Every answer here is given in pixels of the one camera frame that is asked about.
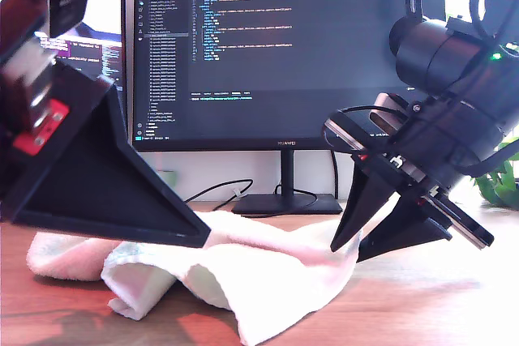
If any green leafy houseplant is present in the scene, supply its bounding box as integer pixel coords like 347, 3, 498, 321
472, 135, 519, 208

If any thin black camera cable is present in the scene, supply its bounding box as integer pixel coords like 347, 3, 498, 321
322, 105, 410, 152

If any black monitor with purple window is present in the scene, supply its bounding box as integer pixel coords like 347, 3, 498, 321
36, 0, 125, 94

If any black desk cable with plug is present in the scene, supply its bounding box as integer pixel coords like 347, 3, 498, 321
184, 178, 255, 213

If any pink white checked tea towel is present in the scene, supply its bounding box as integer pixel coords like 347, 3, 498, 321
26, 210, 364, 346

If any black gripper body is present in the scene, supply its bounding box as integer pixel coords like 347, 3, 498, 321
324, 102, 495, 250

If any black monitor power cable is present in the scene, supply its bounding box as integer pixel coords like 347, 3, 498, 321
328, 150, 341, 201

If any black monitor signal cable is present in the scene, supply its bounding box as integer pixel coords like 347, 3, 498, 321
274, 182, 318, 206

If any black Huawei computer monitor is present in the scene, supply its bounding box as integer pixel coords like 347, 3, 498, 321
131, 0, 447, 216

